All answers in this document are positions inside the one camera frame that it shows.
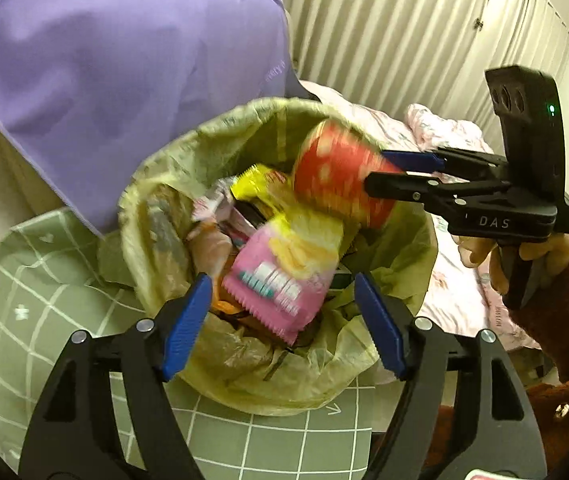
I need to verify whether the purple cloth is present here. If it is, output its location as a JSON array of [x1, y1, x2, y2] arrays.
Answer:
[[0, 0, 298, 238]]

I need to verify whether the white pleated curtain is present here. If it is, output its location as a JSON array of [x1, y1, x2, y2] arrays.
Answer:
[[284, 0, 569, 146]]

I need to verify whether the orange item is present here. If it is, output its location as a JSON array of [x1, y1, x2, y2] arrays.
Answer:
[[187, 225, 232, 286]]

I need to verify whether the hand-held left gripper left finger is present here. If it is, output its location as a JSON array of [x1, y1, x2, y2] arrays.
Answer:
[[18, 272, 214, 480]]

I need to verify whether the yellow wafer packet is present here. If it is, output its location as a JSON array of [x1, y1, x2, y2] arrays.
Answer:
[[229, 164, 295, 211]]

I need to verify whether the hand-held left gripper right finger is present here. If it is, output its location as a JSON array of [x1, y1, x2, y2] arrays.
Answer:
[[353, 272, 548, 480]]

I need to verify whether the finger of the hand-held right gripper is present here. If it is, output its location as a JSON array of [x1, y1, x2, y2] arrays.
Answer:
[[363, 171, 508, 218], [381, 147, 509, 183]]

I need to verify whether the bin with yellowish bag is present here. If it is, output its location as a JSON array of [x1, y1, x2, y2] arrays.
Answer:
[[117, 96, 440, 417]]

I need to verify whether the person's right hand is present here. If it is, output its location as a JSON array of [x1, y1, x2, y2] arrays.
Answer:
[[452, 232, 569, 296]]

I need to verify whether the red paper cup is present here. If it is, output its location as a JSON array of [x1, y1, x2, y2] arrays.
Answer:
[[292, 119, 408, 231]]

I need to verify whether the pink and yellow chip packet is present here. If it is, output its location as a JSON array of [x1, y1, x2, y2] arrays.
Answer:
[[220, 207, 348, 346]]

